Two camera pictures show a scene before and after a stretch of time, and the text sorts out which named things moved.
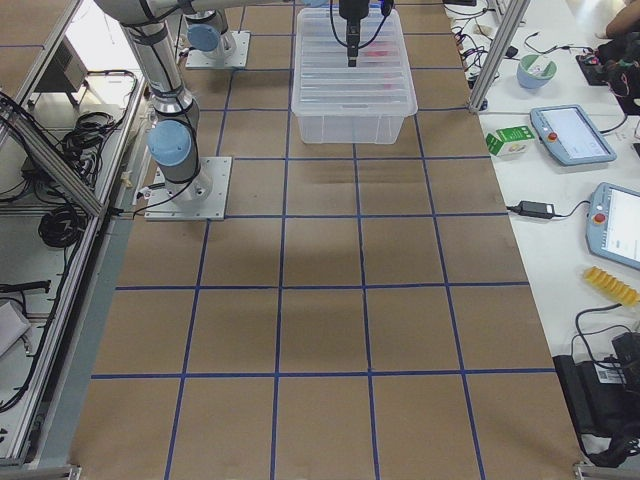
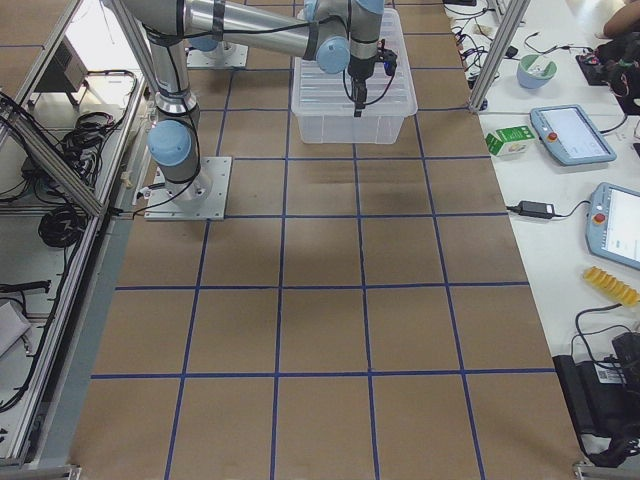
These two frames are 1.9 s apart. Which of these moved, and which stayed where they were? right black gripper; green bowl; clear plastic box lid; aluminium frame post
Moved: right black gripper
Stayed: clear plastic box lid; aluminium frame post; green bowl
